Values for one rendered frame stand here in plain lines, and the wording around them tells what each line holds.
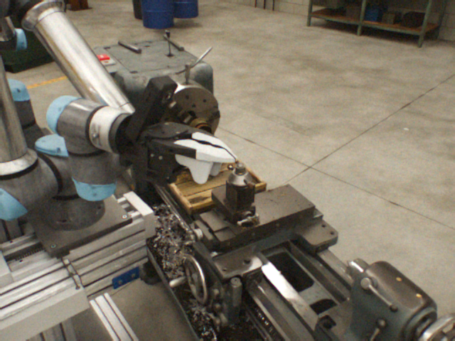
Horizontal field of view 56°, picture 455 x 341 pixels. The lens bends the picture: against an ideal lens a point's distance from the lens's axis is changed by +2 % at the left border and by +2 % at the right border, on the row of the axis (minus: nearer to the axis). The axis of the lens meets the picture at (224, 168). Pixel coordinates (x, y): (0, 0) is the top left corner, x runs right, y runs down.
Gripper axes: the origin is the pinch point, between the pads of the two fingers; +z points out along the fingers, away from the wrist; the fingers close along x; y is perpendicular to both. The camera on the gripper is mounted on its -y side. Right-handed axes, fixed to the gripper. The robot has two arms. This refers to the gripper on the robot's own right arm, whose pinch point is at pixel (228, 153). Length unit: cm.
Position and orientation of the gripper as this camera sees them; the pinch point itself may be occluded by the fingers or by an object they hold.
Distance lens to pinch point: 61.2
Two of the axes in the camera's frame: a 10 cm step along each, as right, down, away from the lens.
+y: -0.7, 9.0, 4.2
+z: 8.6, 2.7, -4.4
